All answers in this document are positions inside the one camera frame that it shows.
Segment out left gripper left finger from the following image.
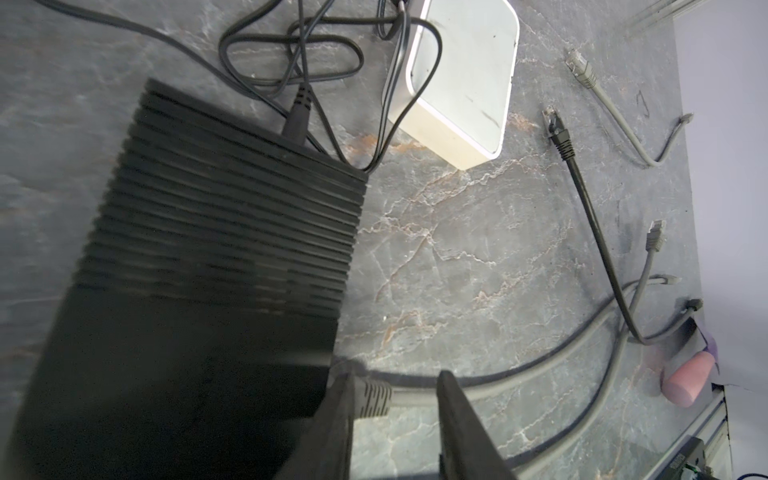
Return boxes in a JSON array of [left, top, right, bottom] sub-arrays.
[[274, 374, 355, 479]]

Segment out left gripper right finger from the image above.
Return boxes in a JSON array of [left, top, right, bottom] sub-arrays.
[[436, 370, 516, 479]]

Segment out grey ethernet cable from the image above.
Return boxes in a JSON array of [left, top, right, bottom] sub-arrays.
[[350, 274, 682, 420], [506, 218, 668, 480], [565, 49, 695, 169]]

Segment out black network switch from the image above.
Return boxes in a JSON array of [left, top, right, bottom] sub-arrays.
[[1, 79, 368, 479]]

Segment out pink purple toy shovel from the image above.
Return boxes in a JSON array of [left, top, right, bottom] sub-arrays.
[[661, 324, 719, 408]]

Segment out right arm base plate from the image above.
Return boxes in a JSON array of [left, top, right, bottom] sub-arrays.
[[644, 435, 733, 480]]

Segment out black ethernet cable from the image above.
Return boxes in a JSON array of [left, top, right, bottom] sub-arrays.
[[542, 109, 704, 346]]

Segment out black power cord tangled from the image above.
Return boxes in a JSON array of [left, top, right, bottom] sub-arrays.
[[35, 0, 445, 175]]

